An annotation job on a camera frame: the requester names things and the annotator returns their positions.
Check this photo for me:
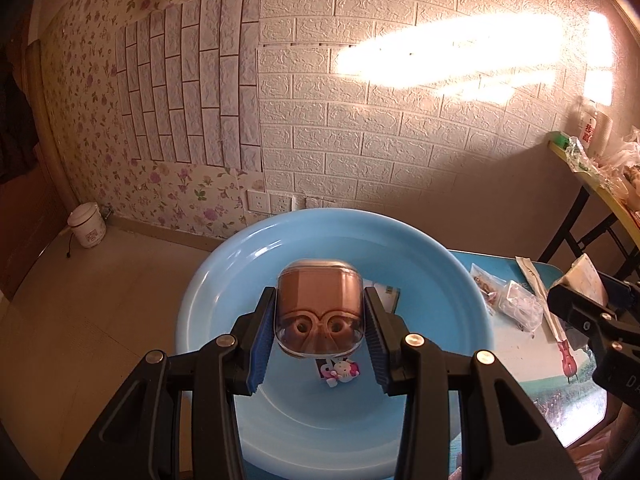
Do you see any long white packet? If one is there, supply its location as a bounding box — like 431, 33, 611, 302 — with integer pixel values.
522, 257, 567, 346
515, 256, 563, 345

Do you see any white bottle with red label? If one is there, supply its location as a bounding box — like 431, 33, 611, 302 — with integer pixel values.
579, 100, 598, 157

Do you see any black power cable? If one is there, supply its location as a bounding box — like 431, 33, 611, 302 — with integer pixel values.
62, 227, 81, 260

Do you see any pink clear earbuds case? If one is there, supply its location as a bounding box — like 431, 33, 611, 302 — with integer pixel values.
272, 257, 364, 360

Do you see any white rice cooker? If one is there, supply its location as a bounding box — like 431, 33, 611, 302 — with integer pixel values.
67, 202, 107, 249

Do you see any person's right forearm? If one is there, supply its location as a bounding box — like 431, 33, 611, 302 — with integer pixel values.
602, 400, 640, 480

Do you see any small picture-printed table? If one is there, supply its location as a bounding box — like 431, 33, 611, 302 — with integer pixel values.
445, 249, 612, 452

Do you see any brown wooden panel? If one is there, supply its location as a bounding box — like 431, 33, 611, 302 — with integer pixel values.
0, 40, 72, 302

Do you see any clear plastic bag of food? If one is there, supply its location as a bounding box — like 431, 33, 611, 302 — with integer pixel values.
600, 127, 640, 197

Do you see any clear bag of brown snacks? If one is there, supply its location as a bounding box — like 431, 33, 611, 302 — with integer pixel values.
470, 262, 503, 307

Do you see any light blue plastic basin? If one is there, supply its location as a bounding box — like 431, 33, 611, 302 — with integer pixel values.
175, 208, 503, 480

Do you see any stack of paper cups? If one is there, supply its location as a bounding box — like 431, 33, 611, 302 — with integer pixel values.
593, 112, 615, 157

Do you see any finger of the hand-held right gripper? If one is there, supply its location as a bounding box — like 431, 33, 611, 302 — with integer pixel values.
599, 271, 640, 312
546, 284, 619, 350

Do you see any cream tissue pack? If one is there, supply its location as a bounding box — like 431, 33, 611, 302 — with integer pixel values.
562, 255, 609, 307

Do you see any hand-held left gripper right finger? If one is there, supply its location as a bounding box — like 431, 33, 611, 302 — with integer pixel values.
363, 286, 583, 480

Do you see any wooden folding table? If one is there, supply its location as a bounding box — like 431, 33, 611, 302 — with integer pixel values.
537, 130, 640, 286

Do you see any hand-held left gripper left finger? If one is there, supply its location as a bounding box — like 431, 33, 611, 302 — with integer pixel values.
62, 286, 278, 480

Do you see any pink kitty figurine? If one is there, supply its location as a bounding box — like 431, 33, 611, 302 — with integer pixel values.
319, 360, 361, 390

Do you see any greenish crumpled plastic bag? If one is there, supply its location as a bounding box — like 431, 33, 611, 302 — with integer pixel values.
550, 130, 606, 179

